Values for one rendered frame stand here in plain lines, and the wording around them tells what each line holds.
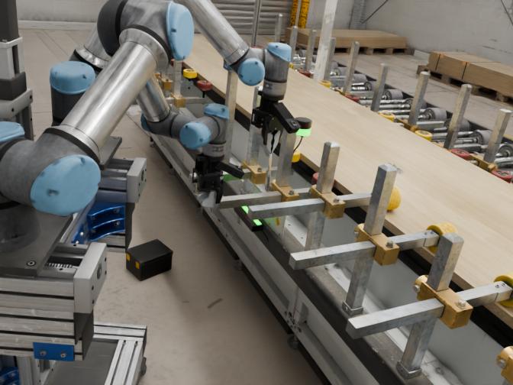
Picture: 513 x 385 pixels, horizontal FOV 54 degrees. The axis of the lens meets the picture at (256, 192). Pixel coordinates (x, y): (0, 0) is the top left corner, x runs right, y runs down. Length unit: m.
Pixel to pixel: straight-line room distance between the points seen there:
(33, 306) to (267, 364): 1.37
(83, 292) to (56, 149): 0.31
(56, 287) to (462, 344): 1.06
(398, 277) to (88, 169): 1.06
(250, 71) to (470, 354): 0.97
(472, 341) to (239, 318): 1.30
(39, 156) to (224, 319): 1.71
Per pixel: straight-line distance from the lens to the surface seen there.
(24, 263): 1.06
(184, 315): 2.52
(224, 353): 2.35
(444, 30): 10.41
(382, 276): 1.74
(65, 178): 0.93
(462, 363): 1.57
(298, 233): 2.03
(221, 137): 1.55
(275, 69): 1.60
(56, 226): 1.17
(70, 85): 1.47
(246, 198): 1.71
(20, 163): 0.97
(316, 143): 2.18
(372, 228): 1.38
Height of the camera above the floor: 1.63
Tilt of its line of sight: 26 degrees down
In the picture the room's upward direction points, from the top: 8 degrees clockwise
